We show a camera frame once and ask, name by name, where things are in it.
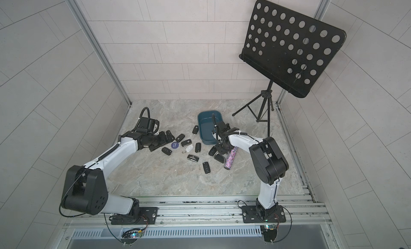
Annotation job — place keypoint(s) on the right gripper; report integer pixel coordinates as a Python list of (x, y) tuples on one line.
[(220, 149)]

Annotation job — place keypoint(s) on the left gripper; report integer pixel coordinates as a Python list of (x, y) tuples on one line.
[(164, 140)]

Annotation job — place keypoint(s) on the black VW key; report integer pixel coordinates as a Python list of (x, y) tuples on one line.
[(186, 142), (180, 138)]

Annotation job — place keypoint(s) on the black silver-edged key fob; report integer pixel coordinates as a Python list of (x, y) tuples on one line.
[(219, 158)]

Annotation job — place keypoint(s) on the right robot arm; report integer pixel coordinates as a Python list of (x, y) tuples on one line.
[(268, 160)]

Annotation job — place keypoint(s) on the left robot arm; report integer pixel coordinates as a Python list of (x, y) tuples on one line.
[(85, 190)]

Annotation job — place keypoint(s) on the black flip key far left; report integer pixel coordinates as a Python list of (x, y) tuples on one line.
[(167, 151)]

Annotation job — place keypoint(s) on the teal plastic storage box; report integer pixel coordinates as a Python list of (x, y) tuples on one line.
[(206, 126)]

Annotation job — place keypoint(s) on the black key bottom front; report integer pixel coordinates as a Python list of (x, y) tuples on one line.
[(206, 167)]

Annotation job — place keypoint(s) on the black Bentley key fob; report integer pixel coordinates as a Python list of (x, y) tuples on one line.
[(193, 158)]

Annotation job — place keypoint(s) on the purple small blind chip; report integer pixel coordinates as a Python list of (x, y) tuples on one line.
[(175, 145)]

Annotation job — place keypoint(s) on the left circuit board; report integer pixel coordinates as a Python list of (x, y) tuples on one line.
[(131, 236)]

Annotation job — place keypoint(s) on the circuit board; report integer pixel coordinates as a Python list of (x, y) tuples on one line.
[(269, 233), (131, 236)]

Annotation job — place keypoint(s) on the black perforated music stand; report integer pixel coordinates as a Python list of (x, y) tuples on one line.
[(291, 49)]

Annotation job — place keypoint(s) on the right circuit board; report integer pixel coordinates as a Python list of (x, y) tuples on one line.
[(269, 233)]

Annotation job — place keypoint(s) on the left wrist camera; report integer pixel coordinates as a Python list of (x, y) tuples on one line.
[(147, 125)]

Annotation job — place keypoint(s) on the white key tag with ring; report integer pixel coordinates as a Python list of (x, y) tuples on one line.
[(188, 148)]

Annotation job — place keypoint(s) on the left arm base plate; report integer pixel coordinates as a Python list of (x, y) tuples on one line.
[(145, 215)]

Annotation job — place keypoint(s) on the aluminium rail frame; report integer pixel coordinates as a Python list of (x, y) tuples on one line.
[(202, 216)]

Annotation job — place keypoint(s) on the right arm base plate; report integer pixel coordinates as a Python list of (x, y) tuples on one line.
[(257, 214)]

